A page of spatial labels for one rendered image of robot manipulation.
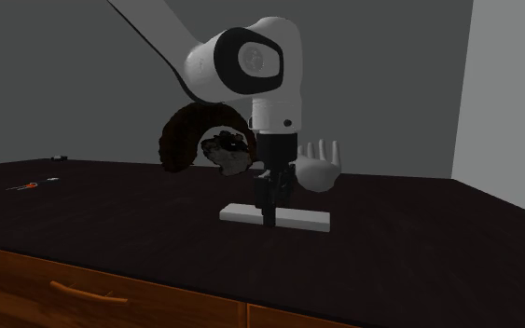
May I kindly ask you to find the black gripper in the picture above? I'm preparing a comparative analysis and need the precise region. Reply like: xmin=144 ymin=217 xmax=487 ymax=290
xmin=253 ymin=132 xmax=299 ymax=227

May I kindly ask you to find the white flat bar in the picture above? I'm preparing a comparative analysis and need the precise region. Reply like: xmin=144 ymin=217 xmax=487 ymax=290
xmin=218 ymin=202 xmax=331 ymax=233

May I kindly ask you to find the white hand figure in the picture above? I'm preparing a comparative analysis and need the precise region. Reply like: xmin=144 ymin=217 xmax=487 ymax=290
xmin=294 ymin=139 xmax=343 ymax=193

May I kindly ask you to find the dark grey rock figure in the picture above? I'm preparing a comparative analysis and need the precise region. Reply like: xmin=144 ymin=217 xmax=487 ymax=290
xmin=200 ymin=130 xmax=252 ymax=177

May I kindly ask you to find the dark brown arch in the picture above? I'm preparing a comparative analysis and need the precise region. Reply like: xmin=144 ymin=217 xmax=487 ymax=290
xmin=159 ymin=102 xmax=259 ymax=174

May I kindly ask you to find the wooden chest of drawers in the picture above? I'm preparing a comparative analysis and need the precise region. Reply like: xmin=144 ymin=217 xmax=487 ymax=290
xmin=0 ymin=157 xmax=525 ymax=328

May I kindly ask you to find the orange handled tool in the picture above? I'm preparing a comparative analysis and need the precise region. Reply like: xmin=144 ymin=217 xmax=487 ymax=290
xmin=6 ymin=177 xmax=61 ymax=192

